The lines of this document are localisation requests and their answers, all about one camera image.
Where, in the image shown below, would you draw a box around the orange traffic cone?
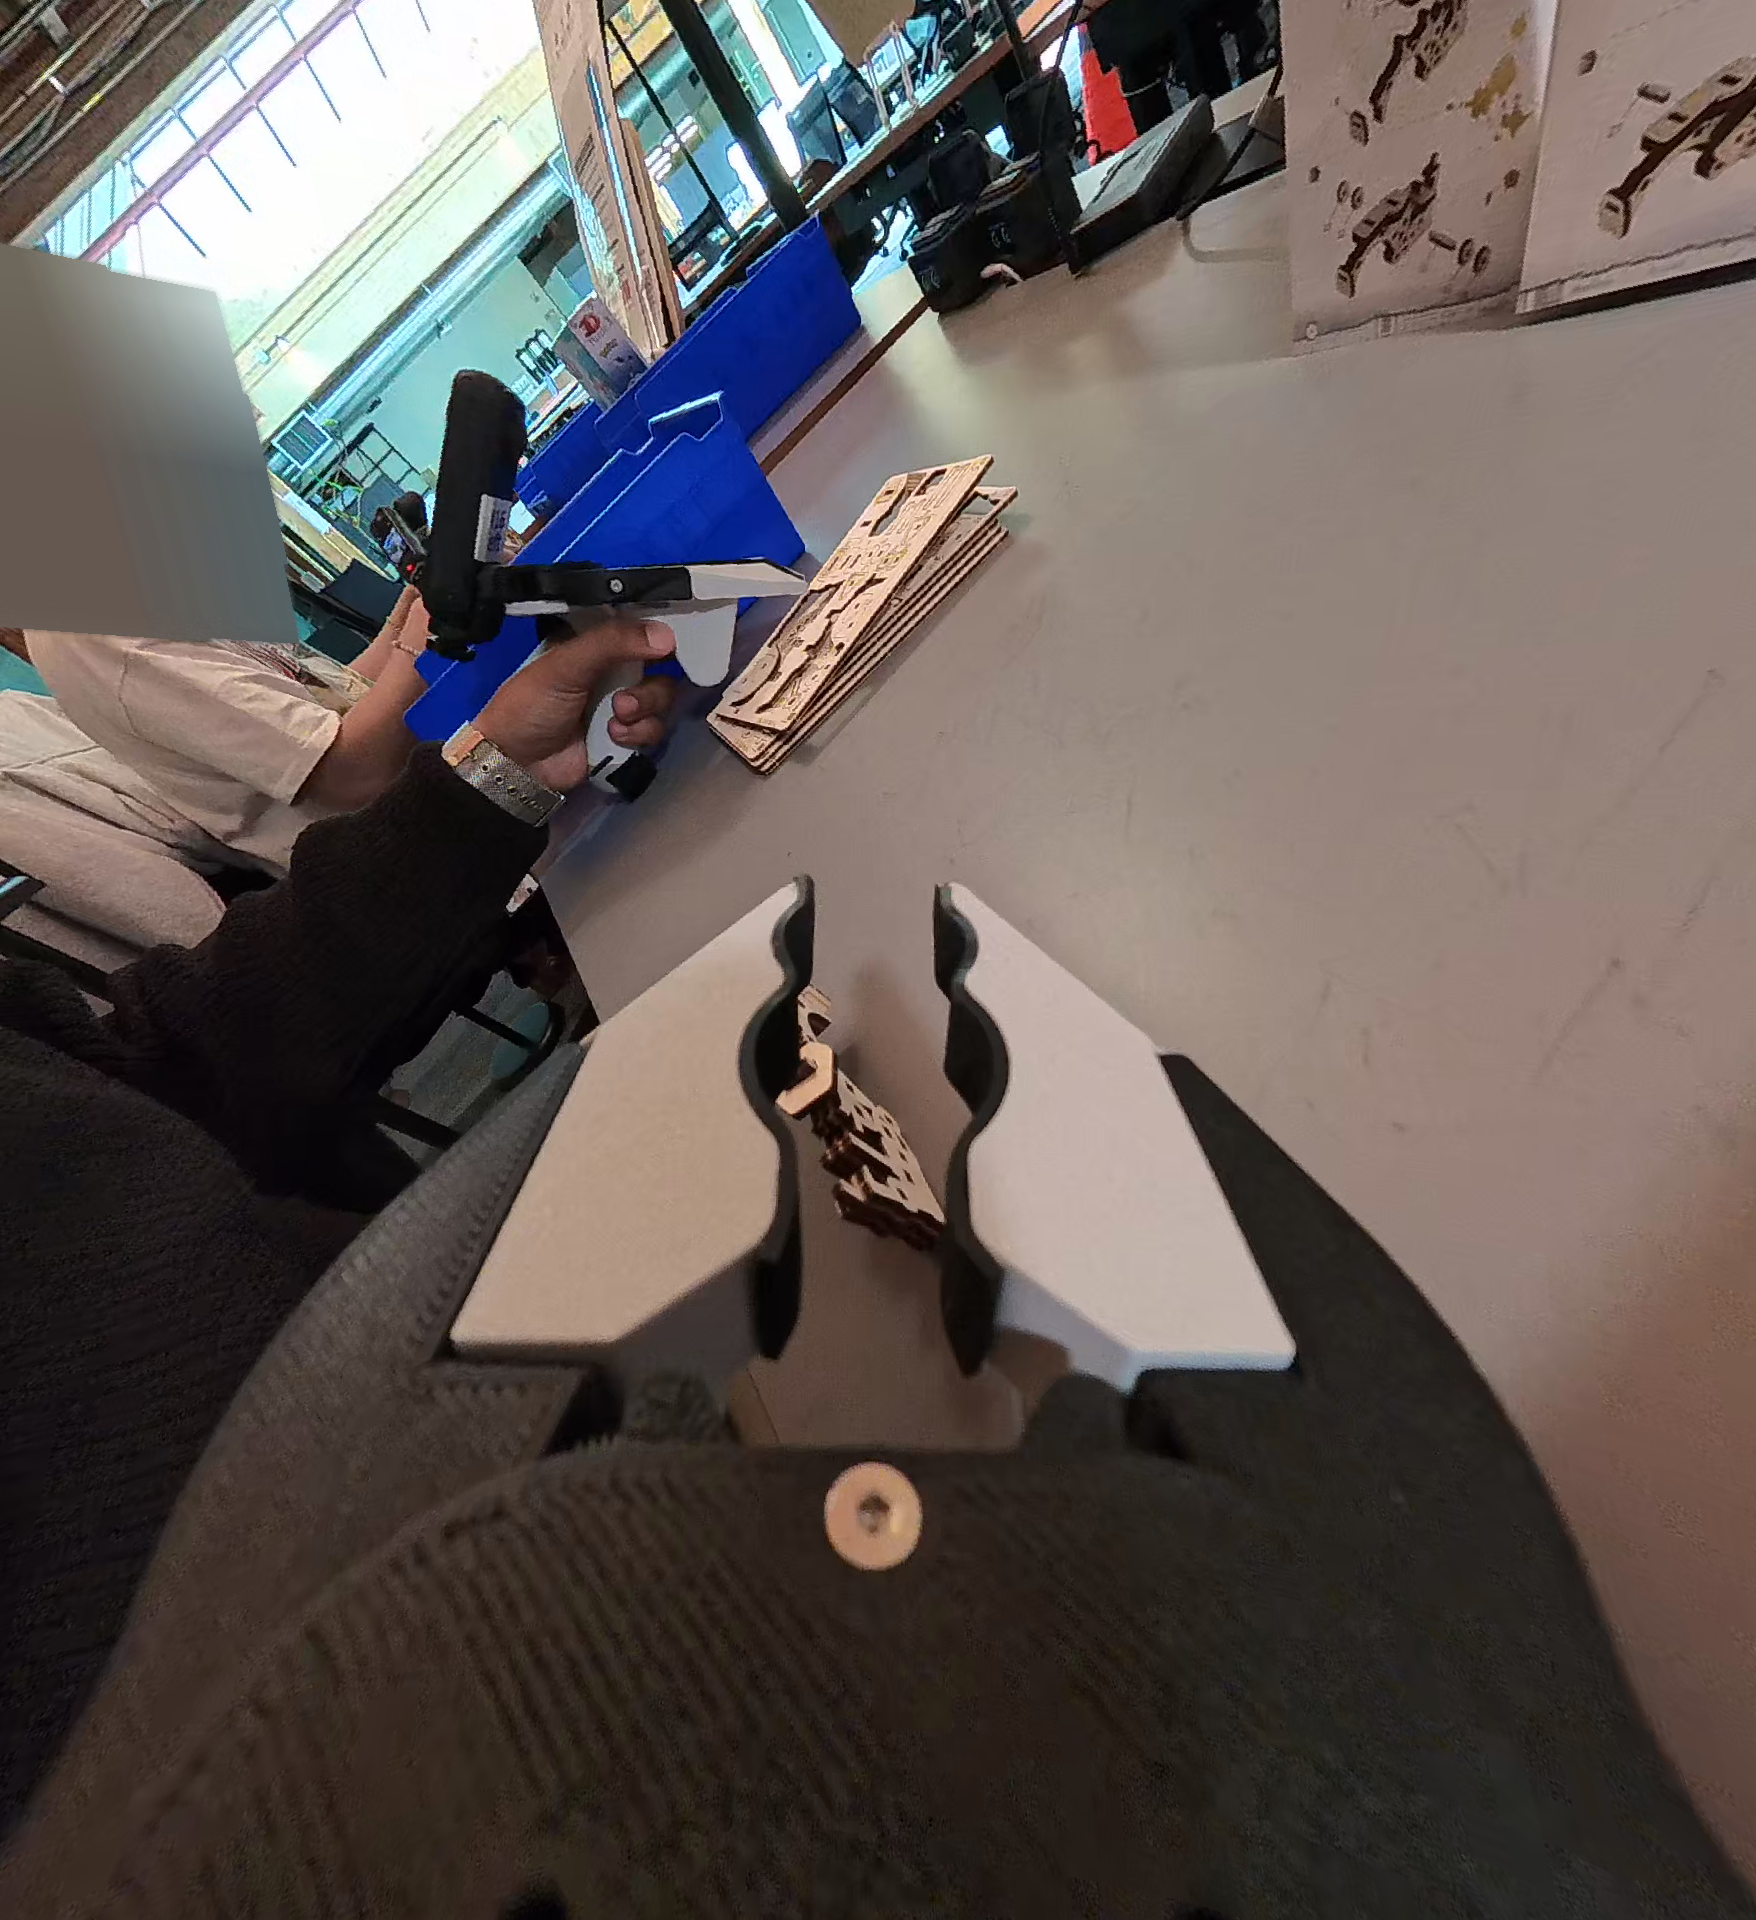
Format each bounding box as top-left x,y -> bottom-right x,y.
1081,26 -> 1136,156

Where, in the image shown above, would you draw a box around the stack of wooden puzzle sheets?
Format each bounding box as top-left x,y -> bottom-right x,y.
708,454 -> 1018,777

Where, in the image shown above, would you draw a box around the black charger dock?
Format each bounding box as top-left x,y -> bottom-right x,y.
907,130 -> 1082,314

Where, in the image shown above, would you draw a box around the printed instruction booklet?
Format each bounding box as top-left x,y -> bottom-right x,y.
1282,0 -> 1756,355

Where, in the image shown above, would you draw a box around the person's left hand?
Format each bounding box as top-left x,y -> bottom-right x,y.
495,614 -> 682,796

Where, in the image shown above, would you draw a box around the small blue plastic bin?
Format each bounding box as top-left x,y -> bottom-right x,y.
518,406 -> 642,513

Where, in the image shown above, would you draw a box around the person's left forearm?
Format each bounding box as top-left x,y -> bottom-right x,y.
98,741 -> 550,1201

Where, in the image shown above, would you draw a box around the leaning cardboard sheets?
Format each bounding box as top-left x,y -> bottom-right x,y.
533,0 -> 688,355

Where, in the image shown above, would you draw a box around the grey desk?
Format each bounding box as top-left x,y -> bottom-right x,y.
540,61 -> 1756,1920

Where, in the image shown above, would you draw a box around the dark grey case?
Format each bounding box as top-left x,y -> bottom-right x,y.
1070,92 -> 1217,268

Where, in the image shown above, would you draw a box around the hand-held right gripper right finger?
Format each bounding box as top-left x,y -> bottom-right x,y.
934,881 -> 1296,1398

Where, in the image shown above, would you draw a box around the short blue plastic bin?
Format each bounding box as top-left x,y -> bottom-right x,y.
405,393 -> 805,744

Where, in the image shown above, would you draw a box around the wooden model assembly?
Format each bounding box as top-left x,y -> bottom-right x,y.
781,982 -> 948,1246

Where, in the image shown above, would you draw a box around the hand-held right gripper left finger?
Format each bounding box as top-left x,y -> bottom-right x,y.
449,873 -> 816,1390

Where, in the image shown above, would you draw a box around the long blue plastic bin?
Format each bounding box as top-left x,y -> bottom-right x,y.
518,217 -> 865,513

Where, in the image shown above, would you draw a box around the silver wristwatch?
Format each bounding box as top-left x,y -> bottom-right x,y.
443,723 -> 568,830

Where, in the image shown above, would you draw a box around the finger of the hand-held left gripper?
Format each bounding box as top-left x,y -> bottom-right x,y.
505,559 -> 808,690

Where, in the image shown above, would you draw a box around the red white carton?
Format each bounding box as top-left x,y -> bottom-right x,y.
554,295 -> 648,408

